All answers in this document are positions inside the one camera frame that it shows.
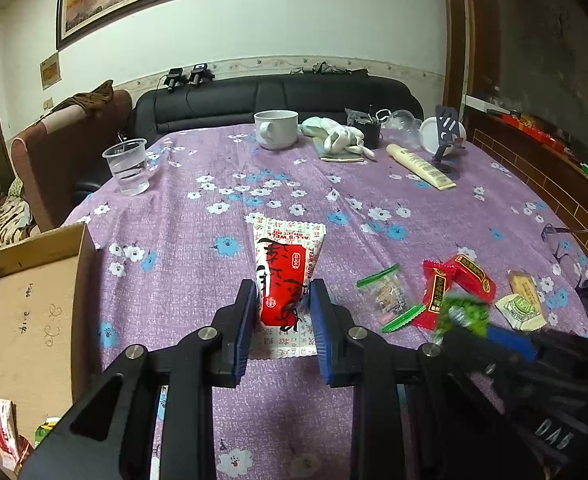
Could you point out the small white and green packet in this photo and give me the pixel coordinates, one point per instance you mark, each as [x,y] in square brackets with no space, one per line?
[521,312]

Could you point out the white and red snack packet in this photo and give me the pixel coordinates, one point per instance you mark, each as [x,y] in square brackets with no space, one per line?
[284,270]
[1,427]

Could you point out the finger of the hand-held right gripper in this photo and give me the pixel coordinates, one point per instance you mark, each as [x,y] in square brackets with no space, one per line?
[479,355]
[511,342]

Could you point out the long beige snack packet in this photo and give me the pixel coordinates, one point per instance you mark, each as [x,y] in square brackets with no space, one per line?
[524,285]

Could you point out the brown garment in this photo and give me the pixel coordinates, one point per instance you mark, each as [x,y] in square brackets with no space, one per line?
[96,97]

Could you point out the thin booklet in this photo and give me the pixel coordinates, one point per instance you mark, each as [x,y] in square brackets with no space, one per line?
[341,158]

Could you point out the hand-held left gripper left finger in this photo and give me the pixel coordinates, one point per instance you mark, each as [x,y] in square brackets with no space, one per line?
[246,320]

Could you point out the red snack packet black label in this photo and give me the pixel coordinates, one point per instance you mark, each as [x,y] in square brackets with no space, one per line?
[474,275]
[436,290]

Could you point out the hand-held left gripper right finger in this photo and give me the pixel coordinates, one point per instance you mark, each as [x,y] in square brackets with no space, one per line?
[321,330]

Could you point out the white mug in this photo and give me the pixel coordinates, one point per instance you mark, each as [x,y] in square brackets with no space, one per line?
[279,130]

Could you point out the red foil candy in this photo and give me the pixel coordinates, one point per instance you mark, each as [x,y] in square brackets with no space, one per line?
[23,452]

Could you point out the cream tube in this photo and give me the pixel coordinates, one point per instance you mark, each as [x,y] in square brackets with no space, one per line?
[419,162]

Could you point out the wooden door frame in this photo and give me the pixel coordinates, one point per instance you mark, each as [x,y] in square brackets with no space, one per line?
[456,35]

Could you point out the black device on sofa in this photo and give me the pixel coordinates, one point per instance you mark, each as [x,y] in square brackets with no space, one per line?
[175,79]
[199,73]

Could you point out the black phone stand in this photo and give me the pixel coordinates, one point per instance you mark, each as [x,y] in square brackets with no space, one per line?
[446,120]

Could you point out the eyeglasses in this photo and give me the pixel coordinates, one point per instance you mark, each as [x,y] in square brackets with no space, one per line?
[549,232]

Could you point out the cardboard box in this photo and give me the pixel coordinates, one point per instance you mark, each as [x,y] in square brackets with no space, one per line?
[28,320]

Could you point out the clear packet with green ends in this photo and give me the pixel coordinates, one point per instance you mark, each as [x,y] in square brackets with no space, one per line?
[389,297]

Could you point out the patterned blanket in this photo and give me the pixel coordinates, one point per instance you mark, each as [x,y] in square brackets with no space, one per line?
[3,225]

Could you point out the clear plastic cup with water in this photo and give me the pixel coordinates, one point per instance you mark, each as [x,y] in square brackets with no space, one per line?
[126,170]

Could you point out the white plate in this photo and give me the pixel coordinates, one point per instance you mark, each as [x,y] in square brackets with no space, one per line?
[429,135]

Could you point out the small black box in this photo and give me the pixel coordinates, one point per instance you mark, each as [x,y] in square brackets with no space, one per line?
[371,132]

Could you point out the wall socket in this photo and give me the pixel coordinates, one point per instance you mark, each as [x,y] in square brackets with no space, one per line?
[47,104]

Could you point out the purple floral tablecloth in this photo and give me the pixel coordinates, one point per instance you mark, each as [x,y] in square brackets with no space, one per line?
[183,270]

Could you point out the white cloth gloves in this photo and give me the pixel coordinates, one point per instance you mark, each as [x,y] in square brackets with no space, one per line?
[334,135]

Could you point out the green snack packet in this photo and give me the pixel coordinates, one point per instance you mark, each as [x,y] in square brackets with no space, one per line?
[466,315]

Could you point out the empty clear plastic cup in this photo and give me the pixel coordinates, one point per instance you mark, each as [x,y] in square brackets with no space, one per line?
[401,122]

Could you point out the brown armchair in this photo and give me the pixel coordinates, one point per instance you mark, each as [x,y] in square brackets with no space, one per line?
[53,170]

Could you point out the brown tiled ledge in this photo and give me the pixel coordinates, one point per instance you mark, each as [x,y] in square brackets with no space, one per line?
[549,180]

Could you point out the black leather sofa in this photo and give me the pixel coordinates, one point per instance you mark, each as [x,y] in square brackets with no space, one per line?
[274,92]

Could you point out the small wall plaque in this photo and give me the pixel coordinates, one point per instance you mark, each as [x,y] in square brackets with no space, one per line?
[49,71]

